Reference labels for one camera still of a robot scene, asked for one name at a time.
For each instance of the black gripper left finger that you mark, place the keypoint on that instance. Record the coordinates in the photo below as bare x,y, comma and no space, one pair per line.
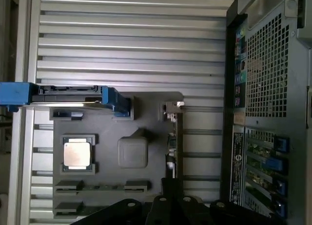
131,210

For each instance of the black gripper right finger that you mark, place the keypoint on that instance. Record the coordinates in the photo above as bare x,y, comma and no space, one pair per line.
192,210

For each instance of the blue expansion slot clip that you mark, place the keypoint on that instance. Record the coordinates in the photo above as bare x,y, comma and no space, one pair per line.
274,166
279,208
281,187
282,144

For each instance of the green RAM stick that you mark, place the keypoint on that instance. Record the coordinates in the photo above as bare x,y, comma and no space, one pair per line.
104,187

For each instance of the black label sticker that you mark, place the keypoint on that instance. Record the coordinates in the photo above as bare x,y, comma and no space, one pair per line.
238,166

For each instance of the silver CPU chip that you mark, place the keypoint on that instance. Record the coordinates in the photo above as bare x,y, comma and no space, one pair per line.
76,153

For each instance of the grey parts rack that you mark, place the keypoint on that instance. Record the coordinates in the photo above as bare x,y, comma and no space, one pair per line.
109,127

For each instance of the black open PC case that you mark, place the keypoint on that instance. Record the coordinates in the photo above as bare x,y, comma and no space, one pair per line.
268,64

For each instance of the hard disk in blue caddy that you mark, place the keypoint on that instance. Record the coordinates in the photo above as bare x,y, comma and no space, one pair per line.
14,93

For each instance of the graphics card with metal bracket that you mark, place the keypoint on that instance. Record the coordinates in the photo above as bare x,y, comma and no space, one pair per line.
172,142

